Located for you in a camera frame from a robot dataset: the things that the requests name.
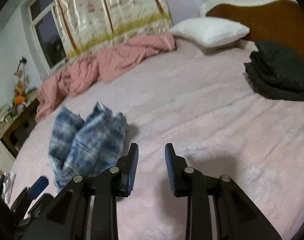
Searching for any blue plaid shirt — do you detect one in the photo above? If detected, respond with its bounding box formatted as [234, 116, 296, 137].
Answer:
[48, 102, 128, 191]

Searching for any wooden side table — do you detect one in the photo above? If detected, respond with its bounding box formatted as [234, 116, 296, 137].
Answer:
[0, 98, 39, 158]

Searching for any stack of papers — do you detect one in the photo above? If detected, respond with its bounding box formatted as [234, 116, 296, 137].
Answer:
[0, 104, 17, 138]

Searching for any orange plush toy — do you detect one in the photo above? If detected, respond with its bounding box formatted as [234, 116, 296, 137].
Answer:
[13, 95, 26, 105]

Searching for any pink desk lamp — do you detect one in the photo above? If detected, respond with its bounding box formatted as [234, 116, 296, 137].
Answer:
[14, 57, 27, 79]

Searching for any pink crumpled duvet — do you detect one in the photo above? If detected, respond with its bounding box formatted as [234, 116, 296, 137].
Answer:
[35, 33, 176, 122]

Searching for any folded black garment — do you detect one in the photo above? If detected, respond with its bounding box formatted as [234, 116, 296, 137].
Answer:
[244, 40, 304, 101]

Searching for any white pillow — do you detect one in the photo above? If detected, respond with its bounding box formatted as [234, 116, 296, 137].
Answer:
[170, 17, 250, 54]

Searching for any tree print curtain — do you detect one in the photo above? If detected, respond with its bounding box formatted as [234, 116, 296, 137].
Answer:
[53, 0, 173, 59]

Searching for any wooden white headboard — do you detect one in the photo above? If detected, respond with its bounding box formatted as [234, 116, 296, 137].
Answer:
[200, 0, 304, 60]

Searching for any window with white frame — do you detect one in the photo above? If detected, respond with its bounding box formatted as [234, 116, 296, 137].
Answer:
[21, 0, 67, 80]

